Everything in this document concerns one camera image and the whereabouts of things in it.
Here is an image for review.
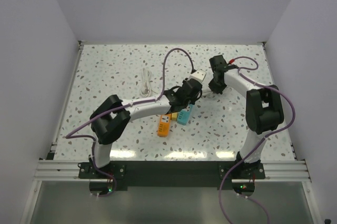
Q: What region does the blue power strip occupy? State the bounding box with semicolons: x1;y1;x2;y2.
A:
176;104;194;126

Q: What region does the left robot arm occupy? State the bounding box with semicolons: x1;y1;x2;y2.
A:
90;77;203;178

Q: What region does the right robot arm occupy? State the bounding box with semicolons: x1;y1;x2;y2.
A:
209;55;284;178

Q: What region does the yellow plug on table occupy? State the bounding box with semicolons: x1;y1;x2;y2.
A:
171;113;178;121

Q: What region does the orange power strip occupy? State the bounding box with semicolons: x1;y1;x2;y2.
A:
157;114;171;137

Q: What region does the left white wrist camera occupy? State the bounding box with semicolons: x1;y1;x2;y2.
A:
189;69;206;84

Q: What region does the orange strip white cord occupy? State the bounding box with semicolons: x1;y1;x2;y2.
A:
139;67;161;96

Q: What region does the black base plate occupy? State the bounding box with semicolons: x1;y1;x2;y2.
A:
77;161;266;195

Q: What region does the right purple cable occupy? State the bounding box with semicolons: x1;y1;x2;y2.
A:
218;56;296;224

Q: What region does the purple cable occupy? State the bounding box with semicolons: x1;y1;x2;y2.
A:
218;56;296;224
64;47;197;197

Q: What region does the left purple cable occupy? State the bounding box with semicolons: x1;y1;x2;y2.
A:
64;47;197;197

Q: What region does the aluminium rail frame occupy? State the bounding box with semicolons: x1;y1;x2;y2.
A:
33;40;312;182

